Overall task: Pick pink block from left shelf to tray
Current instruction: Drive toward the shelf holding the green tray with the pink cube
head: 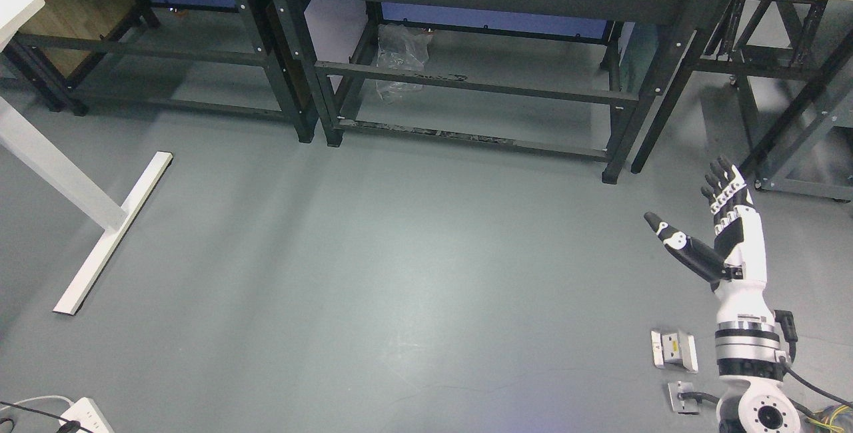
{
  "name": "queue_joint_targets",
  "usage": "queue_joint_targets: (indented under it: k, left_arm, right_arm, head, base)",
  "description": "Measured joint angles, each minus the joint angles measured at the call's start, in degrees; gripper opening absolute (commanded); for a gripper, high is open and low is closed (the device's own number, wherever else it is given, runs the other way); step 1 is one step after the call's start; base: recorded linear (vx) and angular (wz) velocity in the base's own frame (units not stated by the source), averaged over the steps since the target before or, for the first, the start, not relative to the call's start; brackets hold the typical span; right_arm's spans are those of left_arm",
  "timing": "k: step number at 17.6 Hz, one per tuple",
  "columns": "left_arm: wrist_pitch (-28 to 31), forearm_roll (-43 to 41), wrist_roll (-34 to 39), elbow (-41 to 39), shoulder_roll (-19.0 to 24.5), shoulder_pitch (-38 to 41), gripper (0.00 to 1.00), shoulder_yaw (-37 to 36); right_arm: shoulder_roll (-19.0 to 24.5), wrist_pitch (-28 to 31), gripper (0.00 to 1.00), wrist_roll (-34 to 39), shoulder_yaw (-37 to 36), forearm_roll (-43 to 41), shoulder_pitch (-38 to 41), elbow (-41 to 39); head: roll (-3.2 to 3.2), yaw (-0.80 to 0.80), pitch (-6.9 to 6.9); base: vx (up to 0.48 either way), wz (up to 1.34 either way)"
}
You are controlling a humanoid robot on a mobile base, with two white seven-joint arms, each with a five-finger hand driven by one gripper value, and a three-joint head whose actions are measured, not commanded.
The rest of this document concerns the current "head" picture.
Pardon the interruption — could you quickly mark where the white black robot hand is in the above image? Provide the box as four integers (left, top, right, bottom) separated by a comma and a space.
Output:
644, 156, 776, 324

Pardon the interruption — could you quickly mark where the black shelf right side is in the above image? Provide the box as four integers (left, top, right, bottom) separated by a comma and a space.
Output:
631, 0, 853, 203

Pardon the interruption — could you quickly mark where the black metal left shelf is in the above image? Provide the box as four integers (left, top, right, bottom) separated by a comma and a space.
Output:
2, 0, 318, 143

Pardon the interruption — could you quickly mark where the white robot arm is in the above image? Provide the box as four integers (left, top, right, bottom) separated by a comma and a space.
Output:
715, 310, 802, 432

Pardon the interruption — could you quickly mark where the small silver floor plate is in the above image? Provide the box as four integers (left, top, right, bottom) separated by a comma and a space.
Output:
667, 381, 700, 415

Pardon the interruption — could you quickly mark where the silver floor socket box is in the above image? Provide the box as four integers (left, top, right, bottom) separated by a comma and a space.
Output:
650, 329, 698, 374

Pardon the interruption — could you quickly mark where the white power strip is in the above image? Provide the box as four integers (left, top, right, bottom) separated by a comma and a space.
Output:
60, 397, 115, 433

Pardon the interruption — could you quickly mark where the black metal center shelf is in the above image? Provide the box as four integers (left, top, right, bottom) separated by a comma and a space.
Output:
273, 0, 710, 185

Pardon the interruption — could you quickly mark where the white table leg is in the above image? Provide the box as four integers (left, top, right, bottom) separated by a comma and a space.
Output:
1, 99, 173, 316

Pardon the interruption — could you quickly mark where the clear plastic bag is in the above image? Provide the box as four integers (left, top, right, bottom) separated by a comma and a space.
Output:
376, 24, 432, 103

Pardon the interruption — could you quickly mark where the black metal shelf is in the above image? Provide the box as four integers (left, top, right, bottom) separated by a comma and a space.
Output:
2, 0, 318, 143
273, 0, 710, 185

